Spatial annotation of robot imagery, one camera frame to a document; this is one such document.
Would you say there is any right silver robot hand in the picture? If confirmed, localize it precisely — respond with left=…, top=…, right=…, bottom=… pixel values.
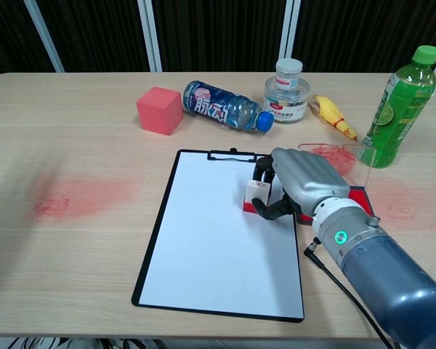
left=250, top=147, right=352, bottom=222

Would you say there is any white stamp with red base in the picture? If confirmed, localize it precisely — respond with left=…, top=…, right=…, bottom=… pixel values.
left=241, top=180, right=270, bottom=214

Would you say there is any red ink pad clear lid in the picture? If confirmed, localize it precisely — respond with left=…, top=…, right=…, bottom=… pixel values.
left=296, top=143, right=377, bottom=226

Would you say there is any yellow rubber chicken toy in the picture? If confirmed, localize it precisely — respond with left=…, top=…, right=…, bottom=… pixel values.
left=310, top=94, right=359, bottom=142

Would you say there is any clear jar with white lid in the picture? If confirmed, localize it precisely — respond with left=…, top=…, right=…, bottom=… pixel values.
left=263, top=58, right=310, bottom=124

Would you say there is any blue label water bottle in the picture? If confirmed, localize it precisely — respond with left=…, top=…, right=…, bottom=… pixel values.
left=182, top=79, right=275, bottom=134

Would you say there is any green tea bottle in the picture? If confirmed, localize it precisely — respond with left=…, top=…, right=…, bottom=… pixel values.
left=359, top=44, right=436, bottom=169

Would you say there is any white paper sheet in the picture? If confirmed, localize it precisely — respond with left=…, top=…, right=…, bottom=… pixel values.
left=138, top=151, right=304, bottom=320

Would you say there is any black clipboard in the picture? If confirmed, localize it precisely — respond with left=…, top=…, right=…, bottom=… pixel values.
left=131, top=148, right=305, bottom=324

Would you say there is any red foam cube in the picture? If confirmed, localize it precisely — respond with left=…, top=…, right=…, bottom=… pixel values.
left=136, top=86, right=185, bottom=137

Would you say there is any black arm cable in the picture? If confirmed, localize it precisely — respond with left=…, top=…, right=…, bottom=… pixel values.
left=303, top=238, right=395, bottom=349

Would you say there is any black partition screen white frame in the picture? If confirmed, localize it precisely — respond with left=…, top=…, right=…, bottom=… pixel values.
left=147, top=0, right=294, bottom=73
left=286, top=0, right=436, bottom=73
left=0, top=0, right=65, bottom=80
left=23, top=0, right=153, bottom=73

